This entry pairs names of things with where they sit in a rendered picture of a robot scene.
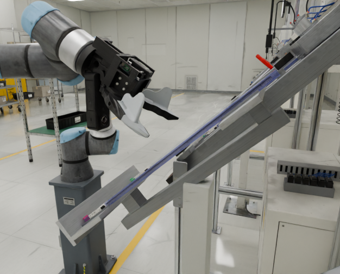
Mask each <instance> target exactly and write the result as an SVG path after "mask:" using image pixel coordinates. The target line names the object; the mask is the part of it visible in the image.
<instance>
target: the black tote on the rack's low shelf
mask: <svg viewBox="0 0 340 274"><path fill-rule="evenodd" d="M45 121H46V126H47V129H52V130H55V129H54V120H53V118H49V119H45ZM86 121H87V117H86V111H76V112H73V113H69V114H65V115H61V116H58V125H59V130H61V129H64V128H67V127H70V126H74V125H76V124H79V123H82V122H86Z"/></svg>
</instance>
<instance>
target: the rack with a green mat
mask: <svg viewBox="0 0 340 274"><path fill-rule="evenodd" d="M16 79H17V86H18V93H19V97H20V104H21V111H22V118H23V125H24V132H25V136H26V143H27V150H28V157H29V162H33V156H32V148H31V144H30V137H29V135H37V136H46V137H51V138H56V146H57V152H58V160H59V167H62V164H63V162H62V153H61V144H60V134H61V133H62V132H63V131H65V130H68V129H71V128H77V127H85V128H87V121H86V122H82V123H79V124H76V125H74V126H70V127H67V128H64V129H61V130H59V125H58V116H57V111H56V102H55V93H54V84H53V79H56V78H38V79H48V80H49V88H50V93H51V103H52V111H53V120H54V129H55V130H52V129H47V126H43V127H40V128H36V129H32V130H28V123H27V116H26V109H25V104H24V97H23V90H22V83H21V78H16ZM74 90H75V102H76V108H77V111H80V110H79V98H78V87H77V85H75V86H74Z"/></svg>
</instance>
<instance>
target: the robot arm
mask: <svg viewBox="0 0 340 274"><path fill-rule="evenodd" d="M21 25H22V28H23V30H24V31H25V32H26V33H27V34H28V35H29V36H30V37H31V38H32V39H34V40H36V41H37V42H38V43H16V44H0V79H3V78H57V80H58V81H59V82H61V83H63V84H65V85H68V86H74V85H77V84H79V83H81V82H82V81H83V80H84V79H85V97H86V117H87V128H88V129H89V130H90V131H86V128H85V127H77V128H71V129H68V130H65V131H63V132H62V133H61V134H60V143H61V152H62V162H63V164H62V168H61V172H60V178H61V180H62V181H63V182H67V183H77V182H83V181H85V180H88V179H90V178H92V177H93V175H94V173H93V168H92V166H91V164H90V161H89V155H111V154H116V153H117V152H118V143H119V130H117V129H116V127H115V126H114V125H113V124H112V120H111V112H112V113H113V114H114V115H115V116H116V117H117V118H118V119H119V120H121V121H122V122H123V123H124V124H125V125H126V126H128V127H129V128H130V129H131V130H133V131H134V132H135V133H137V134H138V135H140V136H143V137H145V138H148V137H149V133H148V132H147V130H146V129H145V127H144V126H143V125H142V124H141V123H140V120H139V117H140V114H141V111H142V108H143V109H145V110H149V111H152V112H154V113H156V114H157V115H159V116H162V117H164V118H165V119H167V120H178V119H179V117H178V116H177V115H176V114H175V113H173V112H172V111H170V110H169V109H168V106H169V103H170V100H171V97H172V89H171V88H169V87H164V88H162V89H161V90H159V91H157V92H154V91H152V90H149V89H146V88H147V87H148V85H149V83H150V82H151V77H152V75H153V74H154V72H155V70H154V69H152V68H151V67H150V66H148V65H147V64H146V63H144V62H143V61H142V60H141V59H139V58H138V57H137V56H135V55H130V54H124V53H123V52H122V51H121V50H119V49H118V48H117V47H115V46H114V45H113V44H112V42H113V41H111V40H110V39H109V38H102V37H100V36H94V37H92V36H91V35H90V34H88V33H87V32H86V31H84V30H83V29H82V28H80V27H79V26H78V25H76V24H75V23H74V22H73V21H71V20H70V19H69V18H67V17H66V16H65V15H64V14H62V13H61V12H60V10H59V9H57V8H54V7H52V6H51V5H50V4H48V3H46V2H44V1H36V2H33V3H32V4H29V5H28V6H27V7H26V8H25V9H24V11H23V13H22V16H21ZM129 58H130V59H129ZM128 59H129V61H128ZM127 61H128V62H127ZM140 62H141V63H140ZM142 64H143V65H142ZM144 65H145V66H144ZM146 67H147V68H146ZM143 89H145V90H143Z"/></svg>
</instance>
